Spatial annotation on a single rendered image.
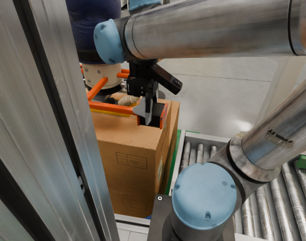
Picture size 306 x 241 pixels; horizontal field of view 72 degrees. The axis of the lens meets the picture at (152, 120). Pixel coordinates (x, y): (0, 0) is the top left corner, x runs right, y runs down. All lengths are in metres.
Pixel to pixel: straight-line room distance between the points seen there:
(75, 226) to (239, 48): 0.22
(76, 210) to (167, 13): 0.24
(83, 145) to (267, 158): 0.35
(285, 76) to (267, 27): 1.83
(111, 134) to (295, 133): 0.78
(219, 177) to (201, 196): 0.06
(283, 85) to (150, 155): 1.43
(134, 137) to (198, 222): 0.62
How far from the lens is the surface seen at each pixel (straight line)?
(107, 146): 1.00
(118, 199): 1.35
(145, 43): 0.33
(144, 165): 1.02
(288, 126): 0.39
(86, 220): 0.20
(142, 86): 0.63
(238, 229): 1.31
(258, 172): 0.47
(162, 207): 0.66
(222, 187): 0.43
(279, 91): 2.10
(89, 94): 0.83
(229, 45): 0.24
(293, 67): 2.02
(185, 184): 0.43
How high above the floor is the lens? 1.61
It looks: 39 degrees down
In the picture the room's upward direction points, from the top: straight up
